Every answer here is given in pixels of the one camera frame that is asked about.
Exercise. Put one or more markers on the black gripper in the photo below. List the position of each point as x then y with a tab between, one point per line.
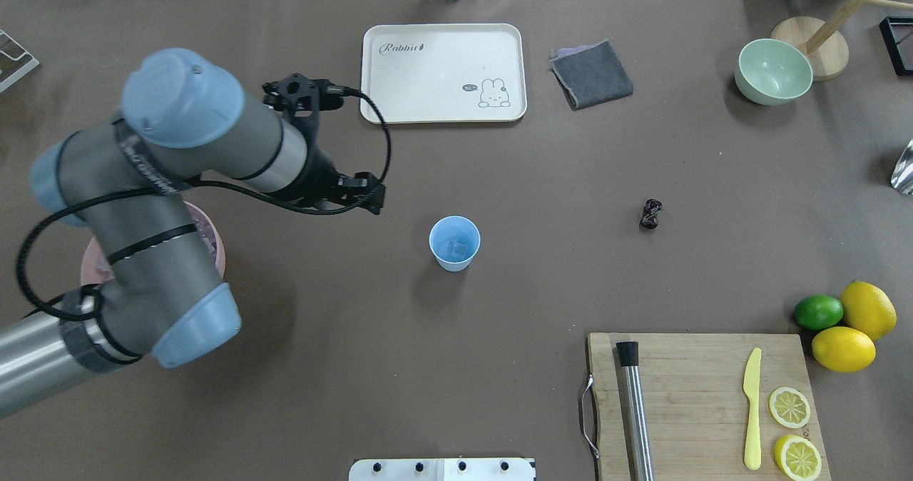
319	173

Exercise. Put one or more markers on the clear ice cube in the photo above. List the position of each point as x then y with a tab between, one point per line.
457	252

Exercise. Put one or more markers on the dark cherries pair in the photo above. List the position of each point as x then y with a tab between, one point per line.
650	214

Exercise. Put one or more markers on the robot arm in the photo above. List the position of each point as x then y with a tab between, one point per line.
183	123

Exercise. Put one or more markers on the light blue plastic cup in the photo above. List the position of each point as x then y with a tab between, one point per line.
453	228

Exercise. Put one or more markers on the pink bowl of ice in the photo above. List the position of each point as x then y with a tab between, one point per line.
95	270

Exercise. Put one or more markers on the wooden cup tree stand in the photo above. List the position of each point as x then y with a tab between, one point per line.
821	41

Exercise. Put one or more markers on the metal ice scoop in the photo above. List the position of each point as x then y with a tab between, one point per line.
901	177

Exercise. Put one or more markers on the cream rabbit tray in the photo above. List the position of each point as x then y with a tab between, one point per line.
443	73

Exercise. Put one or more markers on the grey folded cloth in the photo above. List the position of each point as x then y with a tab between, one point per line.
591	74

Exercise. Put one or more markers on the mint green bowl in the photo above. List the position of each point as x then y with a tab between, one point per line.
772	72

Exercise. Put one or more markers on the wooden cutting board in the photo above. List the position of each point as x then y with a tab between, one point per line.
696	409

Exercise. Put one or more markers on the yellow plastic knife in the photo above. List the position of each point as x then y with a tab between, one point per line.
752	449

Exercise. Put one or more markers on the green lime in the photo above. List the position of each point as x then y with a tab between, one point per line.
818	312

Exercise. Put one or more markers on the lemon half upper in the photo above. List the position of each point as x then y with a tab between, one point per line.
789	407

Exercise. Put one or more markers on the lemon half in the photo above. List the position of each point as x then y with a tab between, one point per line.
797	458
789	407

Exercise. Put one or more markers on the yellow lemon near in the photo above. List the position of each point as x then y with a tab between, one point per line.
843	349

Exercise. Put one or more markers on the yellow lemon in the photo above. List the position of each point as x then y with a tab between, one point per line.
868	309
843	349

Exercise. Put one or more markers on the yellow lemon far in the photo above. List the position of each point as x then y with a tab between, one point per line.
868	309

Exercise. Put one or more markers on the lemon half lower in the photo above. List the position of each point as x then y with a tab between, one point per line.
797	458

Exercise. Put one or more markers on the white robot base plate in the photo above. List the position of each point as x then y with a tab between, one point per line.
444	468

